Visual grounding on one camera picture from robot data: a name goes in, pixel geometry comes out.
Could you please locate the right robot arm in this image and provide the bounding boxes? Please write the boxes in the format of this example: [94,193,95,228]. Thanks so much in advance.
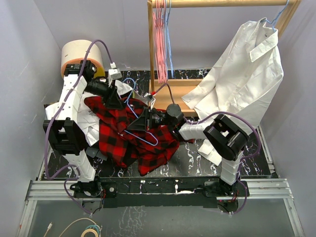
[127,104,249,196]

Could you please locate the blue hanger holding shirt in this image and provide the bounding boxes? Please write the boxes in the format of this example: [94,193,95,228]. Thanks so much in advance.
[265,0,289,33]

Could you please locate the white shirt on hanger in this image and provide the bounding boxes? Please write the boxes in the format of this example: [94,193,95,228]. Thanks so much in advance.
[182,17,284,166]

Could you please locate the green laundry basket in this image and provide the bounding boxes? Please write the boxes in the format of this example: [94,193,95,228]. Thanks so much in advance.
[130,91,136,98]

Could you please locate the light blue wire hanger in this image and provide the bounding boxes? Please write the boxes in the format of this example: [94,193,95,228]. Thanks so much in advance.
[120,78,158,147]

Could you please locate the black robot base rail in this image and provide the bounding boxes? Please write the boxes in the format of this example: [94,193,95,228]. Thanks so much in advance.
[70,176,249,211]

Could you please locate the aluminium frame rail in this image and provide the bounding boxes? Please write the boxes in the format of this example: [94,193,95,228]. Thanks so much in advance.
[17,150,304,237]

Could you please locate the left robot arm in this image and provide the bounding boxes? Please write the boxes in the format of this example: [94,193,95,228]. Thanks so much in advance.
[43,60,123,197]

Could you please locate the red black plaid shirt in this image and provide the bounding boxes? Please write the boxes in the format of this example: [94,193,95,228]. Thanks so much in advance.
[84,96,180,176]

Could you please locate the wooden clothes rack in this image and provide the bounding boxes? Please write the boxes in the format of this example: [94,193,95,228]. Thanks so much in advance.
[147,0,301,117]

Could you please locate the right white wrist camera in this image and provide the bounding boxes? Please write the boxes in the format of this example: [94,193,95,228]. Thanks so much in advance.
[144,91,156,109]

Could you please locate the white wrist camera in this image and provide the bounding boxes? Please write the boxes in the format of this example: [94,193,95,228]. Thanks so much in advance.
[144,91,156,109]
[108,62,122,87]

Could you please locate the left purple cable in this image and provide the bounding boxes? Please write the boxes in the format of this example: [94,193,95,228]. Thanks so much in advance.
[43,39,117,214]

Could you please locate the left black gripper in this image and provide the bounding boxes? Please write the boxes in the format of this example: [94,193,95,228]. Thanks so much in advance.
[84,79,124,110]

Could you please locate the pink wire hanger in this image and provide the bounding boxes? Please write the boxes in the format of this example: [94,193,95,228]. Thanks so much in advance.
[153,0,168,84]

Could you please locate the cream cylindrical drum toy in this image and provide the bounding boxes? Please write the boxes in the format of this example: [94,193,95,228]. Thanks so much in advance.
[61,39,105,77]

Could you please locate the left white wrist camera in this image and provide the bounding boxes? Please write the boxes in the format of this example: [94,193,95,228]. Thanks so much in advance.
[108,62,122,87]

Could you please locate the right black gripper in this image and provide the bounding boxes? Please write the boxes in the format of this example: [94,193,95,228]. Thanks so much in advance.
[127,107,174,132]

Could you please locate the coiled beige cable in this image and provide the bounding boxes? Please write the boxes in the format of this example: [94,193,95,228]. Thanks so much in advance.
[44,217,103,237]

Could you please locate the grey garment in pile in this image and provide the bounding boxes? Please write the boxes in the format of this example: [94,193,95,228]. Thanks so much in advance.
[85,147,107,160]

